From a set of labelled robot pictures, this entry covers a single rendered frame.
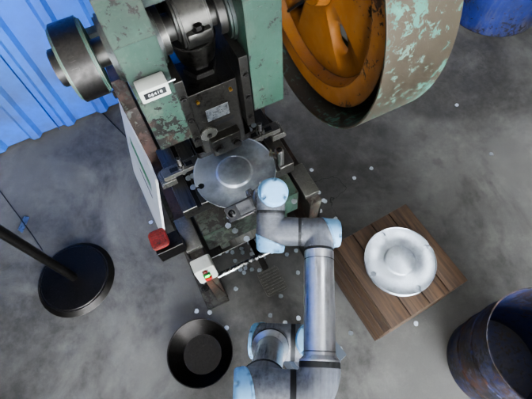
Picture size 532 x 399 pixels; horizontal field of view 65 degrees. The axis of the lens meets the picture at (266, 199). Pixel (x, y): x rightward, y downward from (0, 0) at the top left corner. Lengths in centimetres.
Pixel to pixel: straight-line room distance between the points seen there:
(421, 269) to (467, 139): 107
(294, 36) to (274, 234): 70
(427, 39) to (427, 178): 156
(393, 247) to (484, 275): 64
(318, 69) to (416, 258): 89
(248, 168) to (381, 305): 77
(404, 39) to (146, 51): 54
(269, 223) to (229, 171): 45
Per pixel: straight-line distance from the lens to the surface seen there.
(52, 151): 283
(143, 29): 97
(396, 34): 91
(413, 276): 182
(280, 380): 100
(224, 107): 127
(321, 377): 100
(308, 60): 143
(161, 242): 144
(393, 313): 178
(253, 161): 150
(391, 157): 249
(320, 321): 102
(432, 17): 96
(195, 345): 211
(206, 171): 150
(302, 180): 161
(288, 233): 107
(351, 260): 181
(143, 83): 102
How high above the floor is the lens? 205
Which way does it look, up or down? 63 degrees down
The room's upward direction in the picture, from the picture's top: 6 degrees counter-clockwise
